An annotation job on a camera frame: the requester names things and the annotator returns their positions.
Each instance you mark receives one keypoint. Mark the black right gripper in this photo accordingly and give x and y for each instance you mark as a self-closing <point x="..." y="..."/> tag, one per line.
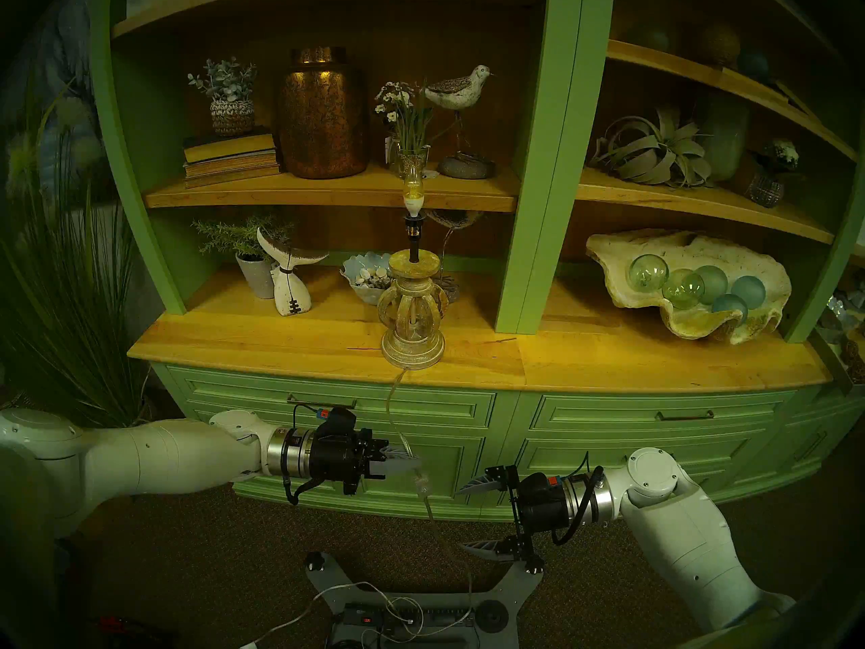
<point x="544" y="502"/>

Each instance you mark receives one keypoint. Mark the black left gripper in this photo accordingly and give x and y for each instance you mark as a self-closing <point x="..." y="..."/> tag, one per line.
<point x="341" y="451"/>

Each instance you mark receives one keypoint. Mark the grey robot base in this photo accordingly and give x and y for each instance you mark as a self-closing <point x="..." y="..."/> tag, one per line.
<point x="500" y="604"/>

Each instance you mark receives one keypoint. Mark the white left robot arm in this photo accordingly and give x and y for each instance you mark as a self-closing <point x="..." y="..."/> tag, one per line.
<point x="149" y="455"/>

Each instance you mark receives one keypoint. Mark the green cabinet with wooden shelves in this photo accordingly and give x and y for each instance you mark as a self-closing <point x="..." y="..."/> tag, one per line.
<point x="338" y="343"/>

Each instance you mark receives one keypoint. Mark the carved wooden table lamp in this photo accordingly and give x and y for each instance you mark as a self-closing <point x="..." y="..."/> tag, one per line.
<point x="412" y="303"/>

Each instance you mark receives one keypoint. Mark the black power strip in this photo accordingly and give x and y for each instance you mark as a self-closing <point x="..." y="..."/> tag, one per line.
<point x="368" y="618"/>

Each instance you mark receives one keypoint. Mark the bowl of shells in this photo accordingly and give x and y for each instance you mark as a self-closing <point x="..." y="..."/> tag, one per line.
<point x="358" y="269"/>

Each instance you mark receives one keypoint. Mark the white whale tail figurine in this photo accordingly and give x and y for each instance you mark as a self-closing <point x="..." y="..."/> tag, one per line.
<point x="290" y="293"/>

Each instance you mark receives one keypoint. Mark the green plant in grey pot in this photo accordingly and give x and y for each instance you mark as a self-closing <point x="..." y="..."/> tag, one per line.
<point x="255" y="272"/>

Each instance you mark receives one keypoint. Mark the candle shaped light bulb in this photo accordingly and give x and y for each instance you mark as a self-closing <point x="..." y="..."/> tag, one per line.
<point x="413" y="196"/>

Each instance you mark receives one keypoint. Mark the giant clam shell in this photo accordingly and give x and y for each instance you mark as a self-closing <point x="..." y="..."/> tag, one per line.
<point x="689" y="328"/>

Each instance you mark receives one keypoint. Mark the clear green glass ball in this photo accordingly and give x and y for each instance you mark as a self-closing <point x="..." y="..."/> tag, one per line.
<point x="647" y="272"/>

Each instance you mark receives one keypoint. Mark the yellow green glass ball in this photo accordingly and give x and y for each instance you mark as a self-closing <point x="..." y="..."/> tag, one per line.
<point x="682" y="291"/>

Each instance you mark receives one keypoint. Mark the small blue glass ball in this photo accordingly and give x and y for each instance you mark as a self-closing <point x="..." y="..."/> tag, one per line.
<point x="730" y="307"/>

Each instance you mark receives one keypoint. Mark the old hardcover book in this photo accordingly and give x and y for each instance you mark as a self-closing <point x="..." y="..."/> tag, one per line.
<point x="233" y="164"/>
<point x="230" y="147"/>
<point x="233" y="177"/>

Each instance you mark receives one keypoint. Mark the teal glass ball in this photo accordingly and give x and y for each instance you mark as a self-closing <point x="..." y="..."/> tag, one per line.
<point x="715" y="281"/>

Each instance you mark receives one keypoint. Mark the flowers in glass vase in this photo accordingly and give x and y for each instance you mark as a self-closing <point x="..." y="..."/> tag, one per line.
<point x="407" y="124"/>

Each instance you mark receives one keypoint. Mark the large blue glass ball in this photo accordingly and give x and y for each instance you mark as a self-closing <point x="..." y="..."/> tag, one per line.
<point x="750" y="291"/>

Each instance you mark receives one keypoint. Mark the hammered copper vase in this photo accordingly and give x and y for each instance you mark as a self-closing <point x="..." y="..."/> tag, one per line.
<point x="323" y="113"/>

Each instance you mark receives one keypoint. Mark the tall ornamental grass plant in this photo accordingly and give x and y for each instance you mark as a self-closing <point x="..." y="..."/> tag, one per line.
<point x="74" y="303"/>

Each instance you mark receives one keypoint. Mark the shorebird figurine on stone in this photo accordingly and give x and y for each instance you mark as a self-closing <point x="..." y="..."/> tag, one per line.
<point x="459" y="91"/>

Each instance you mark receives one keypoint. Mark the plant in woven basket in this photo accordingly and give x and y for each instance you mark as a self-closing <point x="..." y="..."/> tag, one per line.
<point x="231" y="110"/>

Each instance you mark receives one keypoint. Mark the grey air plant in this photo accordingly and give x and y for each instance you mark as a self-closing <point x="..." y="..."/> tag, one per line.
<point x="652" y="153"/>

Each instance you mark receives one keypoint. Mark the small plant in glass pot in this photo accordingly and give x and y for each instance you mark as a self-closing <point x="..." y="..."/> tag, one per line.
<point x="770" y="178"/>

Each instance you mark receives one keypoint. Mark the pale green ceramic vase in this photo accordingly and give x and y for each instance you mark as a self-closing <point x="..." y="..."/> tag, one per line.
<point x="724" y="134"/>

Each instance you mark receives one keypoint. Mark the dark green decor ball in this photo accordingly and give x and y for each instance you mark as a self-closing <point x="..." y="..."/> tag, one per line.
<point x="649" y="39"/>

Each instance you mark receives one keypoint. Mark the teal decor ball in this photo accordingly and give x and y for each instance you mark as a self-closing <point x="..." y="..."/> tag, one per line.
<point x="752" y="65"/>

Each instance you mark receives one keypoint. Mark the brown woven decor ball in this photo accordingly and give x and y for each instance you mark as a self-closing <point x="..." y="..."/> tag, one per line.
<point x="718" y="46"/>

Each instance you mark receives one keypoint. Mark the blue wall painting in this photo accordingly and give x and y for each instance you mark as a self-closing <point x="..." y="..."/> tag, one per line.
<point x="64" y="80"/>

